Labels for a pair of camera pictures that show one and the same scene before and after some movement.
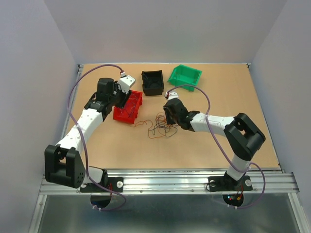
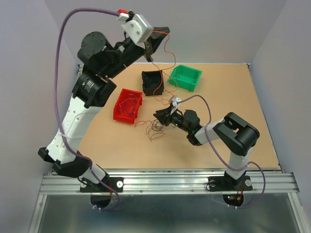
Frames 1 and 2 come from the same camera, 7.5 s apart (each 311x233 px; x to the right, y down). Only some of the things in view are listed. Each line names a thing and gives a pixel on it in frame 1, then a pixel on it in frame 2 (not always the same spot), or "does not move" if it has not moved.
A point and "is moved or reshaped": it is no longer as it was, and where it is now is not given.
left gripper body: [119, 98] → [124, 56]
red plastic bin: [128, 112] does not move
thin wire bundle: [160, 127] is moved or reshaped
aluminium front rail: [185, 181] does not move
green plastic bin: [183, 75] does not move
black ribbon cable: [152, 80] does not move
